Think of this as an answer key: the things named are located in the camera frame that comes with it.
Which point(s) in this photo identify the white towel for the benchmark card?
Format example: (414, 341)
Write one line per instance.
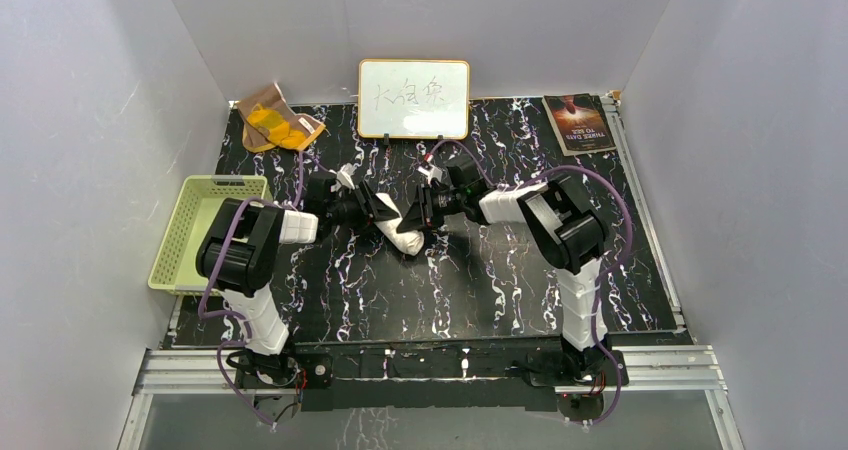
(409, 242)

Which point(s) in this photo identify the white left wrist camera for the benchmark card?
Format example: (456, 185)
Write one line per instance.
(344, 178)

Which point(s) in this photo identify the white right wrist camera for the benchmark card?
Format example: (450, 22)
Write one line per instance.
(429, 170)

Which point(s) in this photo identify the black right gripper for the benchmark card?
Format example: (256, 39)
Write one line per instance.
(416, 218)

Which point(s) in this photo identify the small framed whiteboard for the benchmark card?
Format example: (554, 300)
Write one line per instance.
(413, 99)

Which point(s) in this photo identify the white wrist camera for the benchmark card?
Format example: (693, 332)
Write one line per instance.
(429, 170)
(344, 178)

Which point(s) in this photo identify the green perforated plastic basket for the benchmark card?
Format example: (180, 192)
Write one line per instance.
(199, 200)

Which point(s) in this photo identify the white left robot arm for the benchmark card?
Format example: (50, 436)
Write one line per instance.
(238, 254)

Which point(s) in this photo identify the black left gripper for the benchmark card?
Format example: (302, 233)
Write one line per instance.
(372, 207)

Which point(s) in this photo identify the dark paperback book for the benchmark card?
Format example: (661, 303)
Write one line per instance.
(579, 123)

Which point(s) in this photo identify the brown and yellow cloth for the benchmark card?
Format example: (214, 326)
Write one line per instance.
(269, 122)

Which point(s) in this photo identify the aluminium base frame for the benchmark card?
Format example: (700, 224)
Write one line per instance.
(441, 375)

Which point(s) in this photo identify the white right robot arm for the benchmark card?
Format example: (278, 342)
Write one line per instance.
(566, 228)

